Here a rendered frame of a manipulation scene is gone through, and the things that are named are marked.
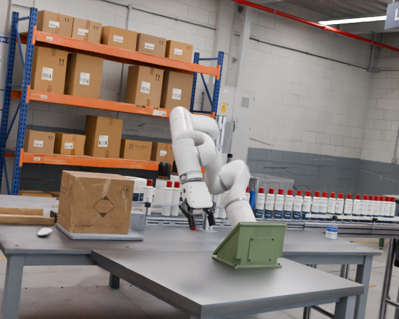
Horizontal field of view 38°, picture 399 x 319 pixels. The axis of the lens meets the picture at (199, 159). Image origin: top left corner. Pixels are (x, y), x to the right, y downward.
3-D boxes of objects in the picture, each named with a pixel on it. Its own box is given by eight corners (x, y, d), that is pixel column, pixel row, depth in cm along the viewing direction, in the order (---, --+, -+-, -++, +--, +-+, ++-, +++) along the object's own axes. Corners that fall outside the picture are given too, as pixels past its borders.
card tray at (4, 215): (42, 216, 323) (43, 208, 323) (54, 225, 300) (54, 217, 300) (-15, 213, 309) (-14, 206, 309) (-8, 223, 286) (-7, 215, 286)
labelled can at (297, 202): (296, 220, 392) (300, 190, 391) (301, 221, 388) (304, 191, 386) (290, 219, 390) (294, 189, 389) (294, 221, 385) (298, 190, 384)
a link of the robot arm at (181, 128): (211, 129, 240) (220, 166, 214) (173, 139, 241) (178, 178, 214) (206, 110, 236) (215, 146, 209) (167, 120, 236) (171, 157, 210)
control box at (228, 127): (230, 153, 355) (234, 121, 354) (228, 154, 338) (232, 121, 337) (213, 150, 356) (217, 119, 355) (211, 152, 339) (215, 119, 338)
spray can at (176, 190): (175, 215, 350) (179, 181, 349) (178, 216, 345) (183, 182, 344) (167, 214, 348) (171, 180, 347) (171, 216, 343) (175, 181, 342)
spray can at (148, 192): (148, 214, 341) (152, 179, 340) (151, 216, 337) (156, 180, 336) (140, 214, 339) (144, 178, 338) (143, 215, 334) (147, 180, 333)
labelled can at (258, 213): (259, 218, 378) (263, 187, 377) (263, 220, 373) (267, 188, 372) (252, 218, 376) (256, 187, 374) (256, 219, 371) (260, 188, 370)
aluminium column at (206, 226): (208, 229, 344) (222, 116, 340) (212, 231, 340) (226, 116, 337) (201, 229, 342) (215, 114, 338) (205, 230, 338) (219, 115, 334)
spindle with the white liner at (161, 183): (163, 207, 379) (168, 161, 377) (168, 209, 371) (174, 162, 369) (150, 206, 374) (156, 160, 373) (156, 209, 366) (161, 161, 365)
